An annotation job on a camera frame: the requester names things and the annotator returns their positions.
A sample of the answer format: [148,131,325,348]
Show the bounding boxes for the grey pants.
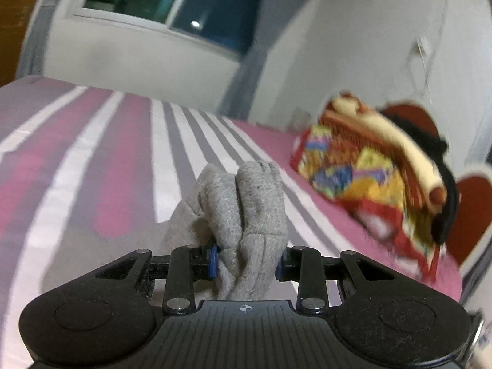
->
[159,161,288,302]

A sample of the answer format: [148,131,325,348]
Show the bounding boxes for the colourful folded blanket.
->
[290,124,441,282]

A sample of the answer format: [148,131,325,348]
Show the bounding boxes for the striped pink grey bed sheet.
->
[1,77,470,368]

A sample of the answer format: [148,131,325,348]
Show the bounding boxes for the cream brown plush blanket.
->
[319,93,459,245]

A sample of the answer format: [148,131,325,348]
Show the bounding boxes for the red white headboard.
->
[381,102,491,275]

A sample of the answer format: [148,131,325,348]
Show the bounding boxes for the grey curtain left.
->
[15,0,61,79]

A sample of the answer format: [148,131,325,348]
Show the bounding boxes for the grey curtain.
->
[15,0,61,79]
[219,0,308,120]

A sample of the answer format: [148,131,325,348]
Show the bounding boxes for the white framed window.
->
[73,0,260,56]

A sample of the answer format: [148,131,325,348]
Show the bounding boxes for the grey curtain right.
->
[219,0,308,120]

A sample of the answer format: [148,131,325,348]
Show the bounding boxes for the brown wooden door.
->
[0,0,37,86]

